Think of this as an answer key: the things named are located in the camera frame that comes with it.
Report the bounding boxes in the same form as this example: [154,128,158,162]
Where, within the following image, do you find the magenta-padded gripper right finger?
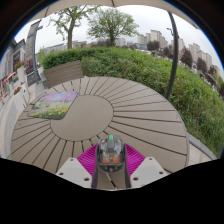
[123,143,169,189]

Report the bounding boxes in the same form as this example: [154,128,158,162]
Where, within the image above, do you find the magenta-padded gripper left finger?
[55,143,100,190]

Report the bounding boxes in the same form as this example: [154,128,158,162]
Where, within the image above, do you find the transparent computer mouse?
[95,134,128,174]

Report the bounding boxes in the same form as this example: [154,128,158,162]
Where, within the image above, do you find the flower print mouse pad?
[27,90,80,121]

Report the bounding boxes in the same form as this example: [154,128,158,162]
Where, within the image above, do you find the white flower planter box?
[12,84,30,114]
[14,61,28,84]

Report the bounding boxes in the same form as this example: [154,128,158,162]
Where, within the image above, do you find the green trimmed hedge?
[41,46,224,158]

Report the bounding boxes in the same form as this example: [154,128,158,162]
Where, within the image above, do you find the brown slatted outdoor chair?
[44,59,84,89]

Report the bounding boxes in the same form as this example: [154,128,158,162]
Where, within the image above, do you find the tall grey sign pillar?
[24,19,44,86]

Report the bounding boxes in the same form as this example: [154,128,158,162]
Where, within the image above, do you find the distant apartment buildings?
[136,29,214,71]

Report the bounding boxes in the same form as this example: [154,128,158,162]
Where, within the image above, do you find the tree with bare trunk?
[49,4,99,51]

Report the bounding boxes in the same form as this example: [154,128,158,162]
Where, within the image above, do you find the round leafy green tree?
[87,8,139,48]

